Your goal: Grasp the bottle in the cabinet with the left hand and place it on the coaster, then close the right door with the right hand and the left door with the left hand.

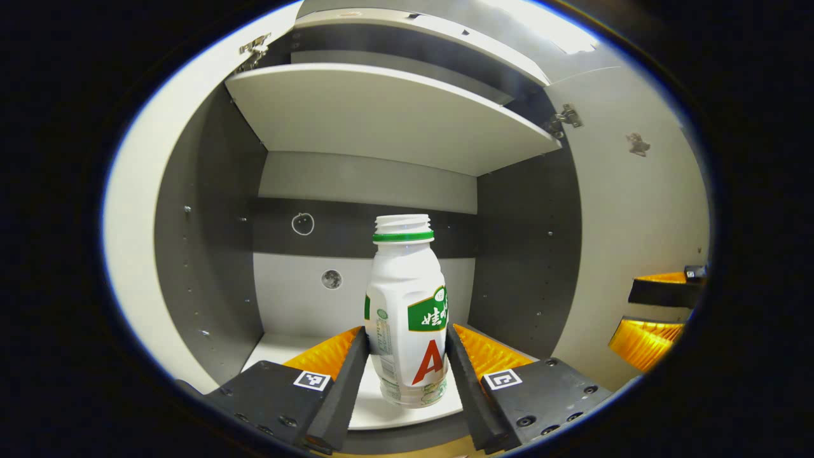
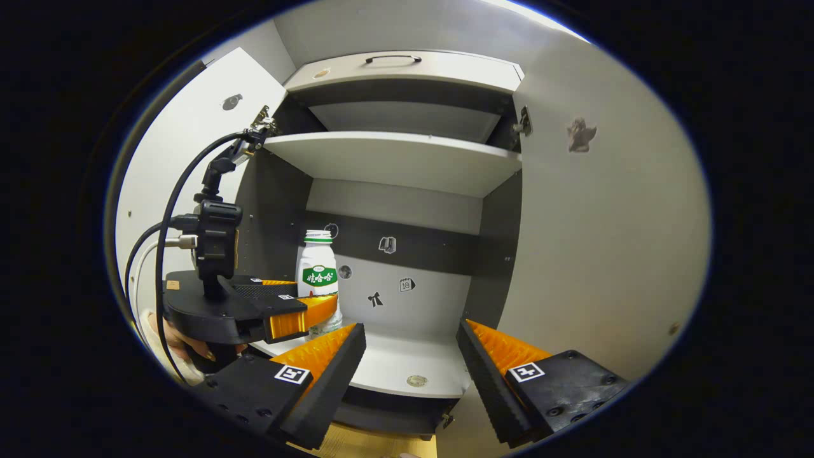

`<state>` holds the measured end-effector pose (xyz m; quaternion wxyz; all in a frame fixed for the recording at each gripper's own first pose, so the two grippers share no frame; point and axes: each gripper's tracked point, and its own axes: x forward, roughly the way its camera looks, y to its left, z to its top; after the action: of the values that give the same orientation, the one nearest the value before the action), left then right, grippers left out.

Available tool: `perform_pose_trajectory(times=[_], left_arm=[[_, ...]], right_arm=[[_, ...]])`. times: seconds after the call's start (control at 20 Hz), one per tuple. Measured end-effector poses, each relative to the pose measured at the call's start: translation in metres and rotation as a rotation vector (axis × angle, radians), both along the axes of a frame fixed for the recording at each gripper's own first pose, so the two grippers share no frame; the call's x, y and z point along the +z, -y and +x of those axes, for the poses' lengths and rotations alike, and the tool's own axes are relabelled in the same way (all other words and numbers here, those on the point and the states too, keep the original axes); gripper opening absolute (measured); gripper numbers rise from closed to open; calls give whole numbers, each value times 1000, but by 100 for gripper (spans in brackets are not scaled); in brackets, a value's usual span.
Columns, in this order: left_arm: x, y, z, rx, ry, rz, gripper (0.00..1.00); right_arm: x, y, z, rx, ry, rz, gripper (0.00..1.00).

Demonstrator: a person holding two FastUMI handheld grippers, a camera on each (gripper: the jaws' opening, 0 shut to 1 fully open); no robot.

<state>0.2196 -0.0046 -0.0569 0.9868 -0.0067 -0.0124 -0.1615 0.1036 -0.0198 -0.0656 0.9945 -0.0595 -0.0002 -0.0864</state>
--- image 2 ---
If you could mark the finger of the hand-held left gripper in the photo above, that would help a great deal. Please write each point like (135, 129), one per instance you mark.
(261, 286)
(292, 321)

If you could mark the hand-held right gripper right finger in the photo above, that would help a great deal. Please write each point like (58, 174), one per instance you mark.
(486, 388)

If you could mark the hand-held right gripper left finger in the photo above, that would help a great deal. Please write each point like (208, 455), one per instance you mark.
(331, 394)

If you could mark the white bottle green label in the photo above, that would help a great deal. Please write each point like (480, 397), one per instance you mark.
(317, 261)

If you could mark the white cabinet door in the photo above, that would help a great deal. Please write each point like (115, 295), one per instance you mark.
(191, 127)
(604, 242)

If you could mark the metal door hinge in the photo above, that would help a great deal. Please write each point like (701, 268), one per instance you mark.
(524, 124)
(262, 121)
(448, 420)

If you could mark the grey white cabinet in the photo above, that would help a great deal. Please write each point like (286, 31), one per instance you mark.
(394, 210)

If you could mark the white cabinet shelf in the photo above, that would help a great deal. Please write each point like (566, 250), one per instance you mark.
(394, 159)

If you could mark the cream cabinet drawer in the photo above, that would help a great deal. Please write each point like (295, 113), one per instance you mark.
(413, 73)

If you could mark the small round metal disc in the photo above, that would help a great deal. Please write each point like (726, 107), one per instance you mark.
(417, 380)

